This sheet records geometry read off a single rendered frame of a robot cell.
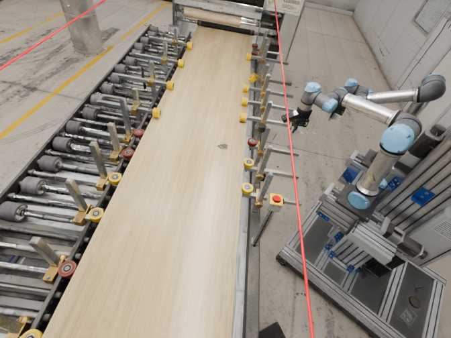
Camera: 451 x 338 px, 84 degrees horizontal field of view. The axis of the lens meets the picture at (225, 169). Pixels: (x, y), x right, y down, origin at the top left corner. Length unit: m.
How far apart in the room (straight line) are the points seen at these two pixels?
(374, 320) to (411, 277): 0.62
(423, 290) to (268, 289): 1.34
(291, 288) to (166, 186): 1.47
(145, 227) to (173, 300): 0.43
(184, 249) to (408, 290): 2.03
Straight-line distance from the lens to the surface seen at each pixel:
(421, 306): 2.83
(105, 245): 1.55
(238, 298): 1.72
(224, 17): 4.04
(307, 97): 1.50
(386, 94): 1.96
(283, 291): 2.49
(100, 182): 1.88
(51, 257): 1.57
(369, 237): 1.83
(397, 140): 1.35
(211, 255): 1.47
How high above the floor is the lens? 2.26
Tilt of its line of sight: 48 degrees down
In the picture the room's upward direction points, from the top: 12 degrees clockwise
